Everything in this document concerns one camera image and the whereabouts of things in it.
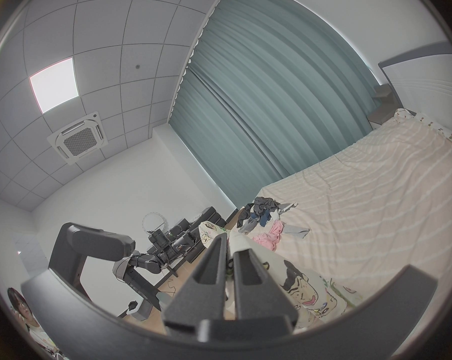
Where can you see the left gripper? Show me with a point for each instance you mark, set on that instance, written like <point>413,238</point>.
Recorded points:
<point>181,243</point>

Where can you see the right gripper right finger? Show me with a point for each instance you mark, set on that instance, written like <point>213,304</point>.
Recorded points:
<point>256,291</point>

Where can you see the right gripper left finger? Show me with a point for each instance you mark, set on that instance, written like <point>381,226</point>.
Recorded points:
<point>205,287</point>

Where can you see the white printed pyjama top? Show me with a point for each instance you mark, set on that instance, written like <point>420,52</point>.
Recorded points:
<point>305,279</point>

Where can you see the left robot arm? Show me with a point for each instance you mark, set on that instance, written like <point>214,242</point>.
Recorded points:
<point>143,264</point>

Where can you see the pile of clothes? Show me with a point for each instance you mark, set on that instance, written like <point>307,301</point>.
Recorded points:
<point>261,208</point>

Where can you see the pink garment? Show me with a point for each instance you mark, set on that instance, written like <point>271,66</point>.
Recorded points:
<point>269,238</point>

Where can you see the grey knitted garment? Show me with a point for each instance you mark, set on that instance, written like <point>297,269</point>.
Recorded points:
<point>297,231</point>

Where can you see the blue-green curtain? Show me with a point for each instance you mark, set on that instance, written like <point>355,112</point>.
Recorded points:
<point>226,144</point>
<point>286,69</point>

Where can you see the ceiling air conditioner vent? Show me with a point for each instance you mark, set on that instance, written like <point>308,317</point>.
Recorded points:
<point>79,139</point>

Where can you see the bed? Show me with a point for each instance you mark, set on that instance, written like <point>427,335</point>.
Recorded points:
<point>380,201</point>

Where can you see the person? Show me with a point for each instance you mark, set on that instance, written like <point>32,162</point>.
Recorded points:
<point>21,308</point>

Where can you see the ceiling light panel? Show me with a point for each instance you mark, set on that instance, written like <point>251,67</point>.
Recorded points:
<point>55,86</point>

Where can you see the grey bedside table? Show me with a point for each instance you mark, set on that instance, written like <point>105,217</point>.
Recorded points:
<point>383,107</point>

